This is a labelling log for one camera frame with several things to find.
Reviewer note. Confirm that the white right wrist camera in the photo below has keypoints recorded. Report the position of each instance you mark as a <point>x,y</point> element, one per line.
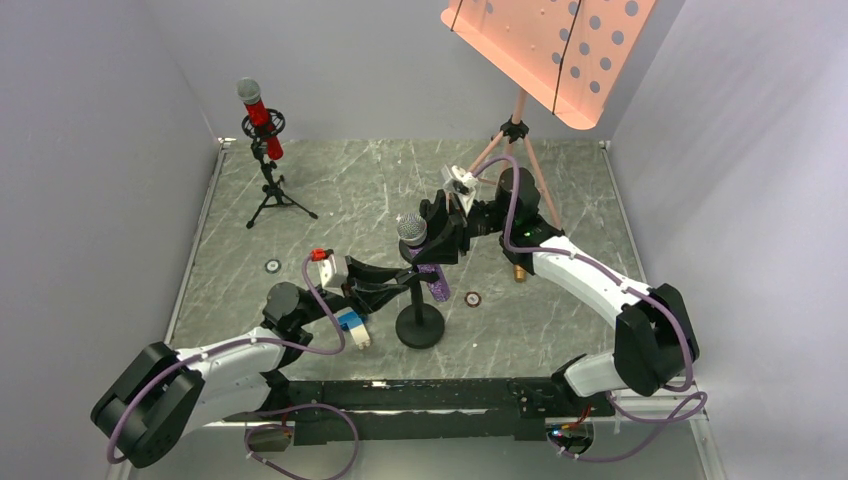
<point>462,184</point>

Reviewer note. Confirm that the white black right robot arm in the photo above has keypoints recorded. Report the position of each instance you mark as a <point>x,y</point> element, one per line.
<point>653,336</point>

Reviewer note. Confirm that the pink music stand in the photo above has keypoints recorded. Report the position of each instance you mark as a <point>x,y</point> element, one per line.
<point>566,55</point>

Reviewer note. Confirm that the red glitter microphone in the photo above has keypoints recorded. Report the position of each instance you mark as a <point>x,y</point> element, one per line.
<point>249,92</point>

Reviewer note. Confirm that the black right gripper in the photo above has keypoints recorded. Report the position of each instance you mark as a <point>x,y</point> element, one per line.
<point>448,221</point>

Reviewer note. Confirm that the gold microphone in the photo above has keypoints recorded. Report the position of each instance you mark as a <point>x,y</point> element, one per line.
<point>519,274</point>

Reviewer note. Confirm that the black tripod shock mount stand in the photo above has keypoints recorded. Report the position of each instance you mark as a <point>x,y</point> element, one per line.
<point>275,196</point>

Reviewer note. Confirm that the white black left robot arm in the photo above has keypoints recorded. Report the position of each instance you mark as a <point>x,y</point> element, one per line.
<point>166,393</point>

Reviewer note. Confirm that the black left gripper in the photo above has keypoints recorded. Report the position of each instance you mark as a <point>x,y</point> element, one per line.
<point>351,285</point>

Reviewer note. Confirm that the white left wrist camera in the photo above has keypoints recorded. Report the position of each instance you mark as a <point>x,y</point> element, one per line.
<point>333,272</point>

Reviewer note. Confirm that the black round-base fork mic stand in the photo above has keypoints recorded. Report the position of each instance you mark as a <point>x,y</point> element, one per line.
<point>419,325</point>

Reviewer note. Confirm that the black round-base clip mic stand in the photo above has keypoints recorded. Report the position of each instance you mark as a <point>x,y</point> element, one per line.
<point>405,251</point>

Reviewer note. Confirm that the black grey poker chip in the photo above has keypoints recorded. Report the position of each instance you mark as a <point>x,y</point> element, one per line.
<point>272,266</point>

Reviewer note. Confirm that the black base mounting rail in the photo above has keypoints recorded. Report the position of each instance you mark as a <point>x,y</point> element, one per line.
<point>519,408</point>

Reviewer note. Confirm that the brown poker chip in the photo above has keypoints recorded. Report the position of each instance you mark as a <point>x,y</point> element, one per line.
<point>472,299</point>

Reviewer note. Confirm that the blue white toy brick block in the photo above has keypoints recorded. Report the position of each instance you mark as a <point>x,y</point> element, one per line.
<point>355,325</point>

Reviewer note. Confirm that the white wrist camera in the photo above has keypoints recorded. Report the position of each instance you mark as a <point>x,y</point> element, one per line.
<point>333,272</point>
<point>462,184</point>

